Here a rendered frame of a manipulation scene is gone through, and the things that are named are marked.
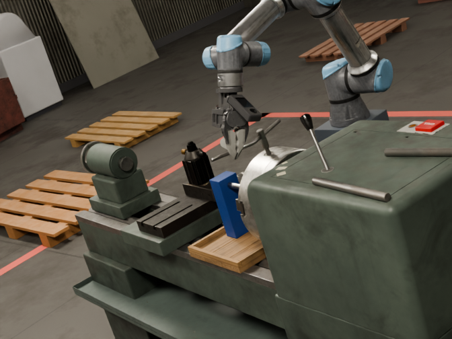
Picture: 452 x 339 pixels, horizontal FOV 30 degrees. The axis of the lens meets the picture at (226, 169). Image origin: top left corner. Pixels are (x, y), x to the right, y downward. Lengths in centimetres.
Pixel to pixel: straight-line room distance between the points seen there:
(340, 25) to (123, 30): 888
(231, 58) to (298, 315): 78
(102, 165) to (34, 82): 705
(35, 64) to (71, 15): 103
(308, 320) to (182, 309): 100
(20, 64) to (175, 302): 732
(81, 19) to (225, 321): 847
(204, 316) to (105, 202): 73
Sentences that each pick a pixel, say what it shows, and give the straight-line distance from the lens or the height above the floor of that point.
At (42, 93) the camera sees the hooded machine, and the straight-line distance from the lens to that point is 1067.
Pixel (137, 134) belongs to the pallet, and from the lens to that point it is 789.
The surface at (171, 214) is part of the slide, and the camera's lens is 316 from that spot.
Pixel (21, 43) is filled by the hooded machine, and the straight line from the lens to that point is 1058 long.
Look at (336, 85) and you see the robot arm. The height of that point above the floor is 126.
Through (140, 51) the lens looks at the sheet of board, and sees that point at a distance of 1169.
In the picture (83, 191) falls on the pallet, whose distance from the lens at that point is 670.
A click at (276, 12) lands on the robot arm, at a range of 283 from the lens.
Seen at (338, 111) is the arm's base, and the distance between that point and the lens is 314.
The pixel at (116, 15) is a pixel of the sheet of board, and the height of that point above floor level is 74.
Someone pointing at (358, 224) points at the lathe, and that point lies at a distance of 211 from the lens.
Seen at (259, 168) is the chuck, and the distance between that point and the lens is 260.
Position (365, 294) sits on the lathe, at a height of 98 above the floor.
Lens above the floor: 207
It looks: 19 degrees down
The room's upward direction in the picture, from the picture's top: 17 degrees counter-clockwise
